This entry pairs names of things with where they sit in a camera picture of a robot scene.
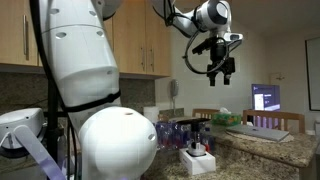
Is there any white paper towel roll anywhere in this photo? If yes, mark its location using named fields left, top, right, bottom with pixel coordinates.
left=143, top=105, right=160, bottom=124

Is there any white box with black top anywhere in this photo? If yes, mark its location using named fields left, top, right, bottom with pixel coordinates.
left=178, top=148, right=217, bottom=177

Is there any black strap band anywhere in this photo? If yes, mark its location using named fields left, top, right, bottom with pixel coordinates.
left=59, top=90, right=122, bottom=114

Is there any blue cap water bottle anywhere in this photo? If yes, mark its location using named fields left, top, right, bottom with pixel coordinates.
left=183, top=124, right=193, bottom=148
left=154, top=121, right=167, bottom=153
left=174, top=123, right=185, bottom=149
left=202, top=126, right=217, bottom=154
left=164, top=121, right=177, bottom=151

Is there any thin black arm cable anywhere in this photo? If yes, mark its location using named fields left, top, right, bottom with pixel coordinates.
left=163, top=0, right=234, bottom=76

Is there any black spray can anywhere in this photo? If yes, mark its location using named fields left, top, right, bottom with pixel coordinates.
left=191, top=123, right=203, bottom=149

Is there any metal cabinet handle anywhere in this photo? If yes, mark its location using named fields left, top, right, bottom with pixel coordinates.
left=22, top=14, right=30, bottom=61
left=140, top=44, right=146, bottom=72
left=149, top=44, right=155, bottom=73

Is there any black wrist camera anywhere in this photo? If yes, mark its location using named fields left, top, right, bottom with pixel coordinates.
left=191, top=36, right=214, bottom=56

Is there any white rounded device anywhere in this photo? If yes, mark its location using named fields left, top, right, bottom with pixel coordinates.
left=0, top=107, right=46, bottom=159

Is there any black metal pole stand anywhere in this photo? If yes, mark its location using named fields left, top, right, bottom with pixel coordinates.
left=43, top=78, right=76, bottom=164

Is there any silver closed laptop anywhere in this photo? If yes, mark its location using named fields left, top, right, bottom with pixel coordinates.
left=227, top=124, right=290, bottom=143

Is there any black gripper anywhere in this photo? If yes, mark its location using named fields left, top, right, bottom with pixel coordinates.
left=206, top=42, right=236, bottom=87

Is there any lit computer monitor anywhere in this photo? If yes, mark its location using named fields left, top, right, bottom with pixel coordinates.
left=251, top=83, right=282, bottom=112

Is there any thick black cable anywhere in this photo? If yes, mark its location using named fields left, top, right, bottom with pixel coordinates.
left=29, top=0, right=79, bottom=180

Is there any small wall ornament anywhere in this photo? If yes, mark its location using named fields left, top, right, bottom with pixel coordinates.
left=273, top=73, right=286, bottom=83

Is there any green tissue box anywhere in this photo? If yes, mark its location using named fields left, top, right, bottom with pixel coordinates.
left=211, top=107, right=243, bottom=127

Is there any large wooden chair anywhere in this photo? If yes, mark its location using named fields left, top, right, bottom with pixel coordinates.
left=242, top=109, right=306, bottom=134

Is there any white round ring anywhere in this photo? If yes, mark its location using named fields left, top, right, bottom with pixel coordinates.
left=187, top=142, right=206, bottom=158

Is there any wooden cabinet door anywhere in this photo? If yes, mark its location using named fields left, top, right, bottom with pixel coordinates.
left=113, top=0, right=148, bottom=75
left=0, top=0, right=39, bottom=67
left=145, top=0, right=173, bottom=78

